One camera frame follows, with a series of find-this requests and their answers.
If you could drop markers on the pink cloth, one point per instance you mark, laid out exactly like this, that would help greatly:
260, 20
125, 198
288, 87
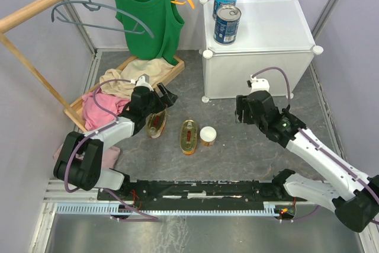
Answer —
95, 117

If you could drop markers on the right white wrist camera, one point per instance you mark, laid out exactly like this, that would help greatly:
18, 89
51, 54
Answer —
255, 84

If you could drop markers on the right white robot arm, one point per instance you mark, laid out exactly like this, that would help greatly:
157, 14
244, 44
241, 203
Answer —
348, 192

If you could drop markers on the beige cloth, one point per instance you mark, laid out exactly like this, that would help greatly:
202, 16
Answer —
155, 70

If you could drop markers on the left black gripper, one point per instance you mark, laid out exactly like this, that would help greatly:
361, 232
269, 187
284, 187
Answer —
168, 99

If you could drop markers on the mauve cloth on floor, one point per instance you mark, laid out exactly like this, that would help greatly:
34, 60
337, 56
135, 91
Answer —
109, 157

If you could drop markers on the wooden clothes rack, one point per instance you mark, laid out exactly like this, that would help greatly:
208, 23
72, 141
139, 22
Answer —
56, 49

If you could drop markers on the white slotted cable duct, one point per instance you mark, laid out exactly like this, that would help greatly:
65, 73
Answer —
117, 209

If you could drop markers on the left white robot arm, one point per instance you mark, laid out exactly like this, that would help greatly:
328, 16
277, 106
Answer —
79, 164

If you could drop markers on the green tank top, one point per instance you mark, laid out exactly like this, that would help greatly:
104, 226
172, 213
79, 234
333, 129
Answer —
165, 22

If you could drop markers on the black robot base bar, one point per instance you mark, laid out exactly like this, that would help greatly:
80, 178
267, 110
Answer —
207, 195

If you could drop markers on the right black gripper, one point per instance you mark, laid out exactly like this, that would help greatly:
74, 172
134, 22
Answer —
241, 104

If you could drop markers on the small cup white lid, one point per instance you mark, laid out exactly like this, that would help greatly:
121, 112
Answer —
208, 135

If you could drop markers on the white plastic cube cabinet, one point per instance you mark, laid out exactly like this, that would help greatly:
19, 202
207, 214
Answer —
273, 35

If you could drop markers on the grey clothes hanger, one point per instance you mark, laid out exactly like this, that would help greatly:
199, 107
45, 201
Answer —
97, 10

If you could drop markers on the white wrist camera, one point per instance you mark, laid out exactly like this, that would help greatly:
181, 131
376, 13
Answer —
142, 81
255, 84

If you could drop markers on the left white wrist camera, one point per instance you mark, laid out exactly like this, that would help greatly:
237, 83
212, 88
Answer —
142, 81

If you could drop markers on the oval sardine tin left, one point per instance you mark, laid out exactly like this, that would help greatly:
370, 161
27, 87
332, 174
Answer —
156, 124

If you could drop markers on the dark blue tin can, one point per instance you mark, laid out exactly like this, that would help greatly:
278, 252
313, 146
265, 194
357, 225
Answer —
227, 23

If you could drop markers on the wooden tray base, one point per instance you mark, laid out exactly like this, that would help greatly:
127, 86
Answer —
77, 104

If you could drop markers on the oval sardine tin centre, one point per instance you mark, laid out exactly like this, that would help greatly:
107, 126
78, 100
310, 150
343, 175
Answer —
188, 137

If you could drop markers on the oval sardine tin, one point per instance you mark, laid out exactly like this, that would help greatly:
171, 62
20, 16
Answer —
156, 124
188, 137

